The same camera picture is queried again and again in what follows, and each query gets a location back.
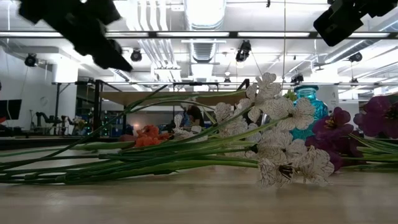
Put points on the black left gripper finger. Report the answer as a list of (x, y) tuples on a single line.
[(112, 62), (115, 46)]

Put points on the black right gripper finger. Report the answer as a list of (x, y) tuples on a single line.
[(337, 26)]

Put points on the teal glass vase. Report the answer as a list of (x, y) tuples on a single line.
[(308, 93)]

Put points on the orange flower bunch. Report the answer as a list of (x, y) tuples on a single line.
[(149, 137)]

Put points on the purple flower bunch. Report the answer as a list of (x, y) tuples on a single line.
[(334, 124)]

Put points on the white veined flower bunch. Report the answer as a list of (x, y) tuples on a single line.
[(281, 146)]

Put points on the black ceiling spotlight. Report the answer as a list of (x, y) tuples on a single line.
[(31, 60), (136, 56), (243, 51), (297, 78), (355, 57)]

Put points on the plain white column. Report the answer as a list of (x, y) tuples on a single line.
[(64, 74)]

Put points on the white column with sign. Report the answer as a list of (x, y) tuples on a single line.
[(331, 93)]

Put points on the person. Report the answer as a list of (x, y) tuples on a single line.
[(196, 115)]

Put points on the wooden shelf with black frame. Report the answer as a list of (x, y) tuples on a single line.
[(124, 98)]

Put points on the distant black workstation frame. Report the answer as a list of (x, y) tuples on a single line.
[(58, 102)]

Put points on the silver ventilation duct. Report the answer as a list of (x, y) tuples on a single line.
[(203, 49)]

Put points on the black overhead frame beam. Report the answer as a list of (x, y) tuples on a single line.
[(233, 35)]

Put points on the black wall monitor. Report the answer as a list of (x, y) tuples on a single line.
[(11, 109)]

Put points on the black metal table frame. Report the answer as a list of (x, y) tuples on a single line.
[(31, 143)]

